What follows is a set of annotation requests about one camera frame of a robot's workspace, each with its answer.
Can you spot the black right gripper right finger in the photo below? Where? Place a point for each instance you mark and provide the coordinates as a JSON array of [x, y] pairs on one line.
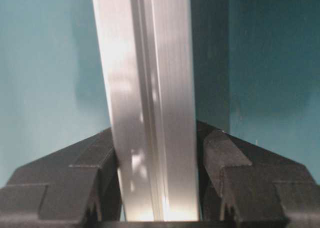
[[244, 185]]

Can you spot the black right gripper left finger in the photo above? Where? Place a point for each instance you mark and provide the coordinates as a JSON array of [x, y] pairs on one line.
[[76, 186]]

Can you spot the teal table cloth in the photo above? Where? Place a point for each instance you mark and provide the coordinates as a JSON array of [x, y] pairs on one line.
[[256, 73]]

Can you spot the silver aluminium extrusion rail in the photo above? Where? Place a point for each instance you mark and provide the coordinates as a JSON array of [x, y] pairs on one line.
[[147, 61]]

